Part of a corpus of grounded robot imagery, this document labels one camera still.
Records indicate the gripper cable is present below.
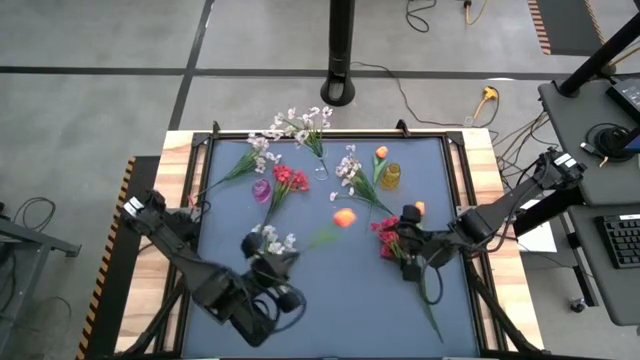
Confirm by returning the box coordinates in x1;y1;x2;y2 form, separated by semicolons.
269;287;307;335
418;254;445;306

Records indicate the black round stand base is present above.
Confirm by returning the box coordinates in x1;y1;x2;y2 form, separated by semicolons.
583;122;640;164

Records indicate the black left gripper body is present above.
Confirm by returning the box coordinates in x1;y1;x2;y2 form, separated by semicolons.
241;232;304;314

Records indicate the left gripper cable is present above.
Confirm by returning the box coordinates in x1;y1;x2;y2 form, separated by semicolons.
269;287;307;335

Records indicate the black hazard-edged floor mat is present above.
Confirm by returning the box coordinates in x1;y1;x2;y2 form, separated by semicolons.
527;0;606;57
74;155;162;360

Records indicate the yellow floor cable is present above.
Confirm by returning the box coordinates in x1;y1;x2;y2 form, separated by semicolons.
462;0;490;26

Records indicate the grey desk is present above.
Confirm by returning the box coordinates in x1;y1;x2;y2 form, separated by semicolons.
567;203;640;327
537;74;640;207

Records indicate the yellow glass vase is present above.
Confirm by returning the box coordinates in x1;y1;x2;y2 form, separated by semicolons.
380;162;403;191

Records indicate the black keyboard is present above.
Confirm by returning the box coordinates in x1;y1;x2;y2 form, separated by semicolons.
593;213;640;270

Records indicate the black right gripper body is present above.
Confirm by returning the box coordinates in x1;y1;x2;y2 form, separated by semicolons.
399;203;441;282

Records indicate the black desk leg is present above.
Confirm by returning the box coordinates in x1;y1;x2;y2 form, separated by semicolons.
572;249;600;307

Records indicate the yellow power plug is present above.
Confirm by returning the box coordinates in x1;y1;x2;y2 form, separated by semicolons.
472;85;501;121

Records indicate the red artificial flower bunch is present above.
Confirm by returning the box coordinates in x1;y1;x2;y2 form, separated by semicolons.
260;164;311;229
370;214;445;344

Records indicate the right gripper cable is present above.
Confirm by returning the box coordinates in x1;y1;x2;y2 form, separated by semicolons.
418;254;445;306

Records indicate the white artificial flower bunch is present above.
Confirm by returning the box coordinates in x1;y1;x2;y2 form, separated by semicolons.
263;105;334;174
252;223;299;255
193;132;283;200
328;143;395;216

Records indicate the black diagonal frame strut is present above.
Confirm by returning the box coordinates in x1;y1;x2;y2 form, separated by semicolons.
462;264;544;357
119;279;187;357

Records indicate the black cable loop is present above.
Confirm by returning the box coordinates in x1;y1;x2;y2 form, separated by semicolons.
12;196;57;232

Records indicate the white paper sheet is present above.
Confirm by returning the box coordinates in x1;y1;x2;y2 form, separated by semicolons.
517;219;559;254

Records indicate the black round post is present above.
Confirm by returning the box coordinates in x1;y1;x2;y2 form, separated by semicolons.
319;0;358;108

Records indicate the black diagonal pole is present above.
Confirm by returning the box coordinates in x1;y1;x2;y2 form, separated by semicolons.
556;12;640;99

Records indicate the long black floor cable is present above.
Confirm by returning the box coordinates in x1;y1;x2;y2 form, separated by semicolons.
349;60;474;129

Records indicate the black coiled floor cable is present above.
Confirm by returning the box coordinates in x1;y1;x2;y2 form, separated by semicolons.
403;0;439;34

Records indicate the black laptop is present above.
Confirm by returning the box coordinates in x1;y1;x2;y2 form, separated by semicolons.
604;77;640;125

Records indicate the purple glass vase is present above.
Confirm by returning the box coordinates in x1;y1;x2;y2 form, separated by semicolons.
251;178;274;204

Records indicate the floor cable bundle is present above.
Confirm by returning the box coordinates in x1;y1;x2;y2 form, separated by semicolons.
492;109;564;174

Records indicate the black metal table frame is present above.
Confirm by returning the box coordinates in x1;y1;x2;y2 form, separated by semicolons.
180;119;496;360

